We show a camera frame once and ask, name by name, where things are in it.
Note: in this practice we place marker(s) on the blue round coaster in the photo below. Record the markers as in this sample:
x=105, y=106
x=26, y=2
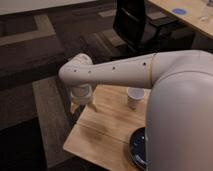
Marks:
x=179, y=11

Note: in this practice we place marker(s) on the black office chair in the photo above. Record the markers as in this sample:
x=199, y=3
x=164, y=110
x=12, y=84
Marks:
x=142, y=26

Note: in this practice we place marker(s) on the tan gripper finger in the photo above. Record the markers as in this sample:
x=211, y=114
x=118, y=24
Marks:
x=92, y=106
x=74, y=107

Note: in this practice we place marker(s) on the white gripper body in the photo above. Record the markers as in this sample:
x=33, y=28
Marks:
x=81, y=95

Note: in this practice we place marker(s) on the dark blue ceramic bowl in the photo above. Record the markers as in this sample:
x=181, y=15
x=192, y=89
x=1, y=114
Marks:
x=137, y=148

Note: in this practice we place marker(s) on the white paper cup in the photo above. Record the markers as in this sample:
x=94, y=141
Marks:
x=135, y=95

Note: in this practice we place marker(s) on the clear drinking glass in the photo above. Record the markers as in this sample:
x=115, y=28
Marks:
x=205, y=17

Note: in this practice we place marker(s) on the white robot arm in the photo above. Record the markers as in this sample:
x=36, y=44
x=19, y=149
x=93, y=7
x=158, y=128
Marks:
x=179, y=115

